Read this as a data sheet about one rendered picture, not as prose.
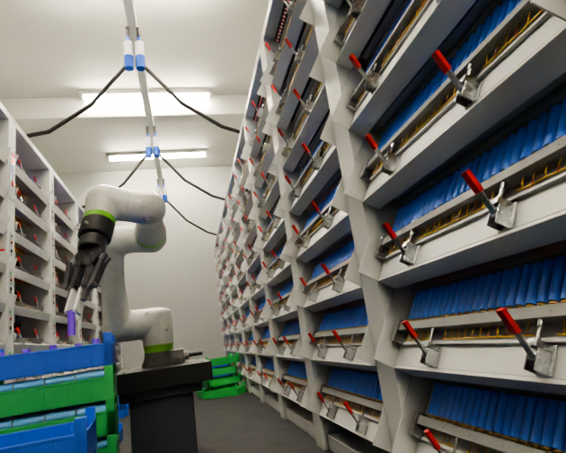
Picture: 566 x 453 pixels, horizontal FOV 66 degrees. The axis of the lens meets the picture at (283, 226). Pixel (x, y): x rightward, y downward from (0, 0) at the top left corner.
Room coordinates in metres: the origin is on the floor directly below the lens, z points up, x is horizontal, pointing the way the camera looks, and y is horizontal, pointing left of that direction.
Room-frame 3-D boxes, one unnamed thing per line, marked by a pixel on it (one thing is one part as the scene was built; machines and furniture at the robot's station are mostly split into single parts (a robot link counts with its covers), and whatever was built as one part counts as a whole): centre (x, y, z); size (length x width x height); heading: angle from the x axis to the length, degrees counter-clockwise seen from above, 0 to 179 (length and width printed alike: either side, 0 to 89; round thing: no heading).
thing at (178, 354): (1.98, 0.56, 0.39); 0.26 x 0.15 x 0.06; 106
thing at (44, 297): (2.77, 1.64, 0.88); 0.20 x 0.09 x 1.75; 104
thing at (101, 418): (1.15, 0.64, 0.28); 0.30 x 0.20 x 0.08; 110
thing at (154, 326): (1.95, 0.63, 0.51); 0.16 x 0.13 x 0.19; 107
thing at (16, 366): (1.15, 0.64, 0.44); 0.30 x 0.20 x 0.08; 110
